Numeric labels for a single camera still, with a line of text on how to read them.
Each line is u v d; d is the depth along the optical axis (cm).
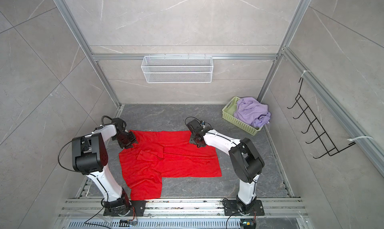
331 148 59
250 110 105
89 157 51
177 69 101
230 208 73
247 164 48
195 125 73
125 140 84
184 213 73
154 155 91
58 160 46
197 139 66
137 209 73
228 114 104
